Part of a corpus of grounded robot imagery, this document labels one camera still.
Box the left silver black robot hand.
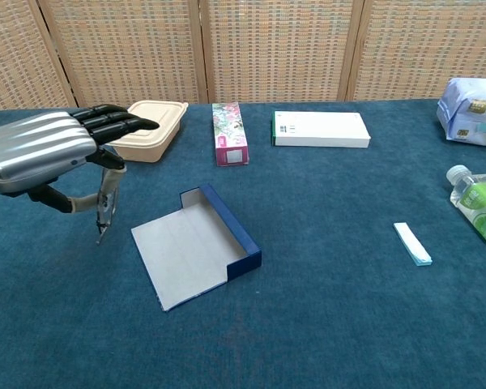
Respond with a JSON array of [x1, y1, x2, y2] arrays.
[[0, 104, 161, 215]]

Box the thin-framed eyeglasses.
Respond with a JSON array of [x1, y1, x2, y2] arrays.
[[95, 168, 121, 246]]

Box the dark blue glasses case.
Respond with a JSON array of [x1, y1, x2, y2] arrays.
[[130, 183, 263, 313]]

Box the beige lidded lunch box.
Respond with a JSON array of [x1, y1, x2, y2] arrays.
[[104, 100, 190, 164]]

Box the pink floral carton box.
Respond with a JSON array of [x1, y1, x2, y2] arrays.
[[211, 101, 251, 168]]

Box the woven bamboo folding screen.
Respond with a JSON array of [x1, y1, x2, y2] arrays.
[[0, 0, 486, 111]]

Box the flat white cardboard box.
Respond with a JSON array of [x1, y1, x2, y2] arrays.
[[271, 110, 372, 149]]

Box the blue carpet table cloth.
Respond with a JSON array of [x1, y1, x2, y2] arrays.
[[0, 98, 486, 389]]

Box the small white paper pack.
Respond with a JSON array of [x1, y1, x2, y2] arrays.
[[393, 221, 433, 267]]

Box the pale blue wipes pack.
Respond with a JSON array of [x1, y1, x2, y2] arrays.
[[436, 77, 486, 149]]

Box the clear green label water bottle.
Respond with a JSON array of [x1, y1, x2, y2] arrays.
[[445, 164, 486, 256]]

